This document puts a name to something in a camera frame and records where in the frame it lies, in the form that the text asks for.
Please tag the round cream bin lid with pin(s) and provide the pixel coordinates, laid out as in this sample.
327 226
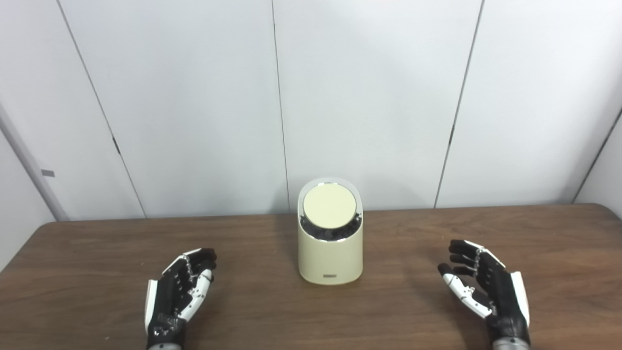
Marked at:
329 206

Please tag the cream-colored cylindrical bin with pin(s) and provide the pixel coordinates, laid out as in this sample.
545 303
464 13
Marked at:
330 262

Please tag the white and black right hand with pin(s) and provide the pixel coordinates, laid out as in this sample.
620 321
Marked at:
505 301

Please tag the white and black left hand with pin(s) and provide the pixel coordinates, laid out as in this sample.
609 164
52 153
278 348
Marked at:
167 301

